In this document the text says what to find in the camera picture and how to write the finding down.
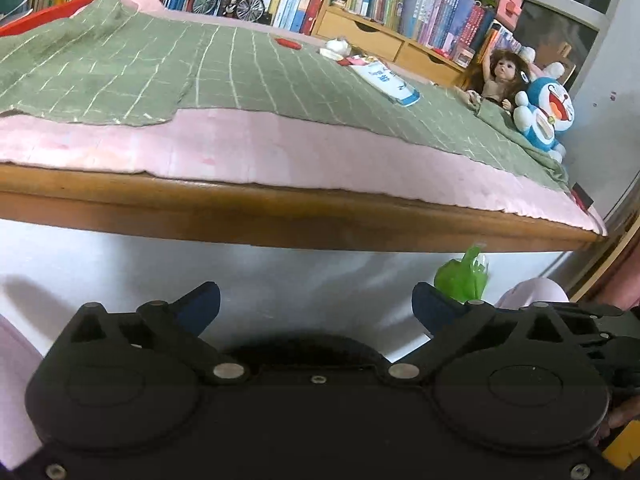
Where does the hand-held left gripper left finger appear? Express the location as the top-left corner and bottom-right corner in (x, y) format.
(65, 281), (251, 386)

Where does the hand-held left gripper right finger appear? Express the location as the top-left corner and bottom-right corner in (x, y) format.
(382, 281), (576, 386)

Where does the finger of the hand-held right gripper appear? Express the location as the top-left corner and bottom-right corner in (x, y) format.
(540, 301), (625, 337)

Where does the green wrapper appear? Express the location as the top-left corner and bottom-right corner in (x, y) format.
(433, 242), (490, 306)

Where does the black trash bin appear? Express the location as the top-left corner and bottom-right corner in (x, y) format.
(224, 331), (397, 377)

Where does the person's right hand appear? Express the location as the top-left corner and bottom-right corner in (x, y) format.
(595, 392), (640, 445)

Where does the wooden table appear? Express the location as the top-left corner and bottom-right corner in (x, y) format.
(0, 160), (609, 254)

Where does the small black and red box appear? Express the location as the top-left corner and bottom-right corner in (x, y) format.
(571, 184), (597, 212)

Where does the pink table mat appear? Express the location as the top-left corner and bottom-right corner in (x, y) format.
(0, 0), (609, 237)

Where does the blue cat plush toy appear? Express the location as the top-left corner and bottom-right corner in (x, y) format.
(512, 62), (577, 164)

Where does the white and blue packet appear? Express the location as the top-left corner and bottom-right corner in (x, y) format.
(352, 60), (421, 108)

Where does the brown-haired doll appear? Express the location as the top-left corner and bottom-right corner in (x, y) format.
(460, 48), (539, 114)

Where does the green checked cloth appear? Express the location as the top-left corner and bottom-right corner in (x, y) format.
(0, 0), (572, 194)

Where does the pink printed packet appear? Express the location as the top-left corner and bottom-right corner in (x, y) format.
(339, 54), (382, 69)

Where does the white crumpled tissue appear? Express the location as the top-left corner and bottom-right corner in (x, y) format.
(318, 37), (351, 59)

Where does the wooden drawer organizer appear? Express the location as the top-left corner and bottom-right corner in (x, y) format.
(310, 5), (469, 89)

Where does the black bicycle model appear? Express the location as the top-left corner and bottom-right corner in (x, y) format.
(192, 0), (266, 24)

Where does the red tray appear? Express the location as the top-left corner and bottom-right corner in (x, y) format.
(0, 0), (109, 39)

